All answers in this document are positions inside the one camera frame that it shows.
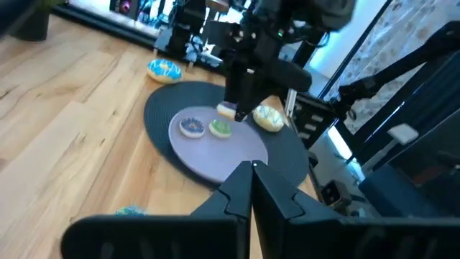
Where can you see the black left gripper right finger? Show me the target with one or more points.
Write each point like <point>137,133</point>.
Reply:
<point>276,205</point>

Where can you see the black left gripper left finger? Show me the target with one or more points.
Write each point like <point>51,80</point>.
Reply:
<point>237,201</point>

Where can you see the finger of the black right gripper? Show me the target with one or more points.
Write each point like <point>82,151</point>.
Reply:
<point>253,99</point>
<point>235,86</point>

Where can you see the small purple sprinkled donut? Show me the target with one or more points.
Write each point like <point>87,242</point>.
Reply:
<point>225,109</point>
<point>192,127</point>

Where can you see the large white drizzled donut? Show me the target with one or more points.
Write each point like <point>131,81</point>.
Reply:
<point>269,120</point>

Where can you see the small green iced donut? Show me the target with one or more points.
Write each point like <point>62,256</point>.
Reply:
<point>220,128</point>

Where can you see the large blue iced donut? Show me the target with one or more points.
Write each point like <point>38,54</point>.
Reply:
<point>163,72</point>

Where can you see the small teal iced donut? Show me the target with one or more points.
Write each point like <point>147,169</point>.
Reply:
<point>131,211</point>

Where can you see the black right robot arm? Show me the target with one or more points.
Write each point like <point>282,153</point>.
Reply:
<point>334,14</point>

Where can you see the lilac round plate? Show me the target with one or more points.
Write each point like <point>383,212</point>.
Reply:
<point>215,158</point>

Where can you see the black power adapter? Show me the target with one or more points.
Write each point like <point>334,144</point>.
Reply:
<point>336,194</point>

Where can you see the dark round woven placemat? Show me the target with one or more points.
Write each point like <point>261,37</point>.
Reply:
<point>161,108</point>

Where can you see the white square pad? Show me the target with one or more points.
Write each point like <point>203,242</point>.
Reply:
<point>402,134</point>

